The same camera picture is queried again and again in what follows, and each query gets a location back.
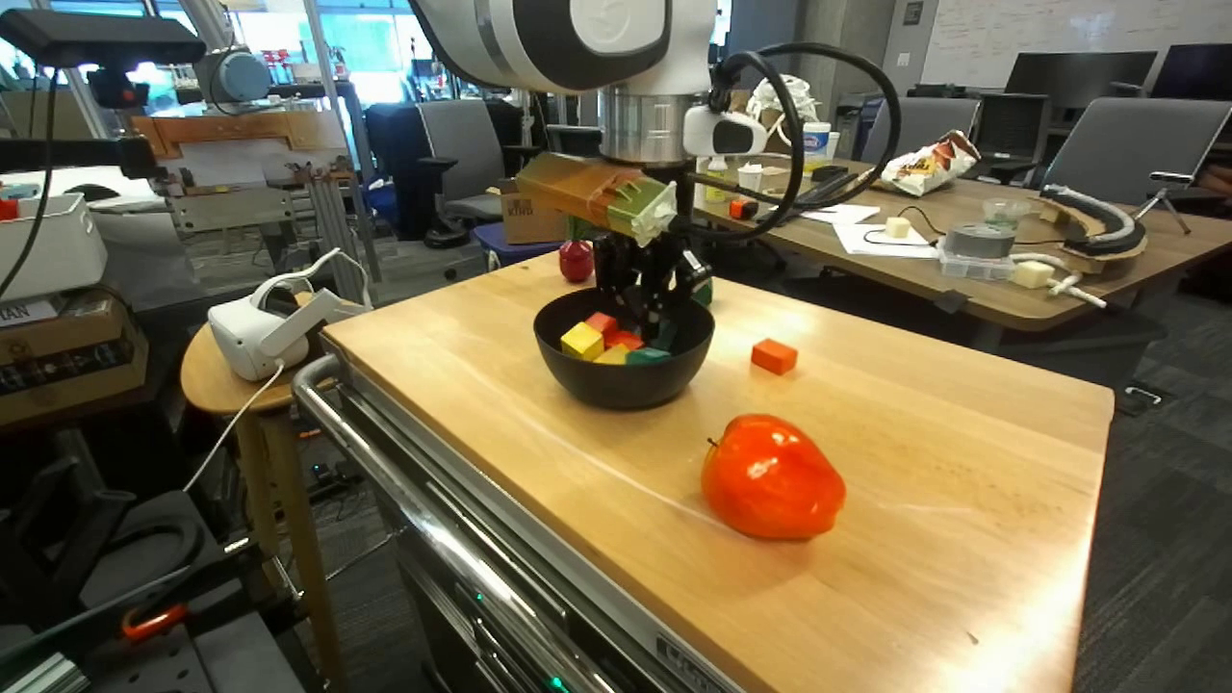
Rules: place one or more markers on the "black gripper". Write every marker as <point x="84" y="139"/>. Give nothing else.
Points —
<point x="651" y="280"/>

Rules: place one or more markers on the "green wooden cube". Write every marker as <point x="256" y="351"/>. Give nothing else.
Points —
<point x="651" y="357"/>

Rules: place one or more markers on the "orange wooden cube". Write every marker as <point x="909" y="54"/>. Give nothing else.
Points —
<point x="600" y="321"/>
<point x="771" y="357"/>
<point x="625" y="339"/>

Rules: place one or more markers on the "red toy radish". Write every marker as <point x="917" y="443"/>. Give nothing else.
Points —
<point x="576" y="260"/>

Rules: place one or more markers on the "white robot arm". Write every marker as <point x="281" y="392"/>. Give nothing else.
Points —
<point x="648" y="71"/>

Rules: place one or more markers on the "black bowl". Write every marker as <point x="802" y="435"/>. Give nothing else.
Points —
<point x="625" y="387"/>

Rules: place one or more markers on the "orange toy apple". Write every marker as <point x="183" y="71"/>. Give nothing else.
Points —
<point x="768" y="478"/>

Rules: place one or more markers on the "yellow wooden block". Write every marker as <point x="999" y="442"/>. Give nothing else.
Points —
<point x="612" y="357"/>
<point x="583" y="339"/>

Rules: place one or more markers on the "white paper sheet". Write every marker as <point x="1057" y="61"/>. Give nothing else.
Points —
<point x="880" y="237"/>

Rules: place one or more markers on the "snack chip bag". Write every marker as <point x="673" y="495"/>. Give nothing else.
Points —
<point x="927" y="169"/>

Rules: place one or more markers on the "wooden office desk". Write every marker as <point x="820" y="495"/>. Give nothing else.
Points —
<point x="1017" y="260"/>

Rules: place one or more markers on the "white VR headset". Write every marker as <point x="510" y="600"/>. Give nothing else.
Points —
<point x="269" y="326"/>

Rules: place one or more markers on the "round wooden stool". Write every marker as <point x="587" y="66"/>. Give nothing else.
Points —
<point x="279" y="510"/>

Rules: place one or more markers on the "grey office chair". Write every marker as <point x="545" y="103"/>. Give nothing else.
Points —
<point x="1128" y="148"/>

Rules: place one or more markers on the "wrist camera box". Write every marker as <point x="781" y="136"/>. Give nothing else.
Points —
<point x="555" y="194"/>

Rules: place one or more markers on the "metal cart handle bar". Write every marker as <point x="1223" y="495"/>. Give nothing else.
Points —
<point x="510" y="642"/>

